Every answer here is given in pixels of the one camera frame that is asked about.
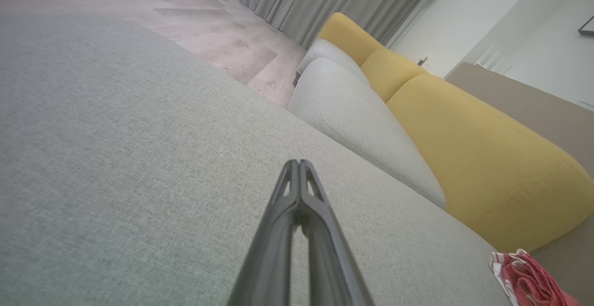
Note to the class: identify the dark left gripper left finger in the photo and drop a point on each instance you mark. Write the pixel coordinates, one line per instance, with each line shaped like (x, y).
(271, 250)

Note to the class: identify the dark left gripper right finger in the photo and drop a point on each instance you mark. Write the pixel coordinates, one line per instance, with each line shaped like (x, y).
(329, 259)

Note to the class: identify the red Bulls 23 jersey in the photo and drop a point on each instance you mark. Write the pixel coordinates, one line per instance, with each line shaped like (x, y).
(529, 278)

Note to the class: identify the large grey sofa seat cushion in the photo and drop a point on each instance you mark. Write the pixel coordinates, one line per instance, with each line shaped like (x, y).
(139, 180)

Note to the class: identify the large yellow sofa backrest cushion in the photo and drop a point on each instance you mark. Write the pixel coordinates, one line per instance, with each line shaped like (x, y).
(492, 157)

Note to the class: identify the small yellow sofa backrest cushion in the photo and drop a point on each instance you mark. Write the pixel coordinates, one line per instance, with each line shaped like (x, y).
(392, 71)
(348, 36)

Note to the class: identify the taupe sofa back panel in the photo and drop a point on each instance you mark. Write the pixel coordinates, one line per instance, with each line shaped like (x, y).
(533, 111)

